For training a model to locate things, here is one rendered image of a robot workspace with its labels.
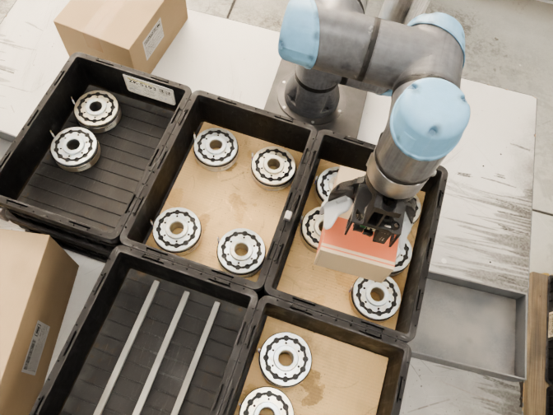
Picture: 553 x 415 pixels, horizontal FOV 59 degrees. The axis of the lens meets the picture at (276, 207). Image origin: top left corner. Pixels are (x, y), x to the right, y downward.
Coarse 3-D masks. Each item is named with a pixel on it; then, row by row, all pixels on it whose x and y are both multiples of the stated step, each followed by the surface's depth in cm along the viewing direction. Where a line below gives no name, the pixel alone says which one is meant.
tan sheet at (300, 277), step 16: (320, 160) 118; (304, 208) 113; (416, 224) 113; (288, 256) 108; (304, 256) 108; (288, 272) 106; (304, 272) 106; (320, 272) 107; (336, 272) 107; (288, 288) 105; (304, 288) 105; (320, 288) 105; (336, 288) 105; (400, 288) 106; (320, 304) 104; (336, 304) 104; (400, 304) 105
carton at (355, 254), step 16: (352, 176) 84; (352, 208) 81; (336, 224) 80; (352, 224) 80; (320, 240) 83; (336, 240) 78; (352, 240) 79; (368, 240) 79; (320, 256) 80; (336, 256) 78; (352, 256) 78; (368, 256) 78; (384, 256) 78; (352, 272) 83; (368, 272) 81; (384, 272) 79
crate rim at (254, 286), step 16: (192, 96) 111; (208, 96) 112; (256, 112) 111; (176, 128) 108; (304, 128) 110; (160, 160) 104; (304, 160) 106; (144, 192) 101; (288, 208) 101; (128, 224) 98; (128, 240) 96; (272, 240) 98; (160, 256) 95; (176, 256) 95; (272, 256) 97; (208, 272) 95; (224, 272) 95; (256, 288) 94
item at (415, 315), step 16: (320, 144) 108; (352, 144) 109; (368, 144) 109; (304, 176) 105; (288, 224) 100; (432, 224) 102; (432, 240) 100; (272, 272) 95; (272, 288) 94; (416, 288) 96; (304, 304) 93; (416, 304) 96; (352, 320) 93; (416, 320) 93; (400, 336) 92
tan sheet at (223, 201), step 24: (240, 144) 119; (264, 144) 119; (192, 168) 115; (240, 168) 116; (192, 192) 112; (216, 192) 113; (240, 192) 113; (264, 192) 114; (288, 192) 114; (216, 216) 110; (240, 216) 111; (264, 216) 111; (216, 240) 108; (264, 240) 109; (216, 264) 106
